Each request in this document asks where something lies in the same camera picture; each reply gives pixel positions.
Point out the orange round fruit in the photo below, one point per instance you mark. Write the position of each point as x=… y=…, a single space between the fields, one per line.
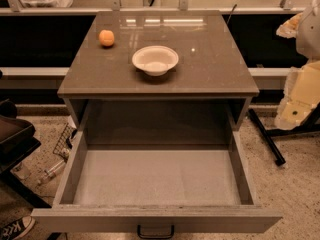
x=106 y=38

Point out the black and white sneaker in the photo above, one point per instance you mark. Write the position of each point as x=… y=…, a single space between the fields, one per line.
x=17 y=229

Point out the black table leg frame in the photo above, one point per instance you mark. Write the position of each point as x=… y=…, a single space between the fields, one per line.
x=311 y=125

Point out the wire mesh basket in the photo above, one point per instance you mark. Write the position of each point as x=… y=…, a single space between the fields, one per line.
x=64 y=144

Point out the grey top drawer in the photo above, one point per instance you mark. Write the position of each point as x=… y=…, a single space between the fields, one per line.
x=156 y=164

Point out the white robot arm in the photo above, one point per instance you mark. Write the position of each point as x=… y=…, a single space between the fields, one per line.
x=302 y=86

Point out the black drawer handle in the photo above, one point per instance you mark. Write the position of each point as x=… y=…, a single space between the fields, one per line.
x=153 y=233

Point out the white paper bowl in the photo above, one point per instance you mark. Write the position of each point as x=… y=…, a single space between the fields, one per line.
x=155 y=60

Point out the grey drawer cabinet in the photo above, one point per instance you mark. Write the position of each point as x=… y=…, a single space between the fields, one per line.
x=210 y=64

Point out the clear plastic bottle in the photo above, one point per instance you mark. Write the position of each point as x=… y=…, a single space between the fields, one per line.
x=52 y=172

